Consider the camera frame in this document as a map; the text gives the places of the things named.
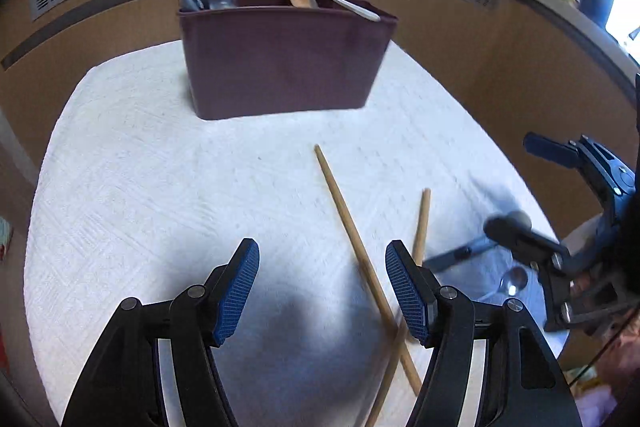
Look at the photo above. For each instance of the white textured towel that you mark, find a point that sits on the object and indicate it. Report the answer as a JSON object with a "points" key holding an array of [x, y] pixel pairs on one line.
{"points": [[150, 157]]}

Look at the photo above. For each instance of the bright window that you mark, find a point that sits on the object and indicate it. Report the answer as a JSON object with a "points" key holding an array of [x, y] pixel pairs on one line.
{"points": [[622, 7]]}

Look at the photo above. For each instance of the folded patterned cloth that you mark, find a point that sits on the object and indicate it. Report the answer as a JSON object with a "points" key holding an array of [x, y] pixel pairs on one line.
{"points": [[4, 237]]}

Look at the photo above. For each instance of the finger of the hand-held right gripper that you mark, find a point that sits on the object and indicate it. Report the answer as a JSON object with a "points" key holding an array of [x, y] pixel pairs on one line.
{"points": [[550, 150], [520, 234]]}

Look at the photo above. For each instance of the wooden chopstick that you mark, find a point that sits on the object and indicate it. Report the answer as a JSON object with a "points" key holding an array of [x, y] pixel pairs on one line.
{"points": [[345, 217], [419, 227]]}

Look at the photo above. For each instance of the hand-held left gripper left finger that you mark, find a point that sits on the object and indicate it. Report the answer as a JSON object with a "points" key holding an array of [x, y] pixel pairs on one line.
{"points": [[237, 292]]}

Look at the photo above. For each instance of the person's pink clothed leg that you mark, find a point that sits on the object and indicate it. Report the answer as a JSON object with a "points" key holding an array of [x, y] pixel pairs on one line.
{"points": [[617, 399]]}

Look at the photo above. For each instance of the brown plastic utensil box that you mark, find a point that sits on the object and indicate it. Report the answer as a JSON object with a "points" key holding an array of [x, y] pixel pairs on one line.
{"points": [[280, 57]]}

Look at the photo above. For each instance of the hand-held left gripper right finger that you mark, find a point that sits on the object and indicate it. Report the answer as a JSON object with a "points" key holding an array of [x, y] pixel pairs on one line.
{"points": [[407, 292]]}

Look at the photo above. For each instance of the white plastic spoon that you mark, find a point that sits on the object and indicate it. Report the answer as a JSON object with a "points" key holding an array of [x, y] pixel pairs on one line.
{"points": [[345, 2]]}

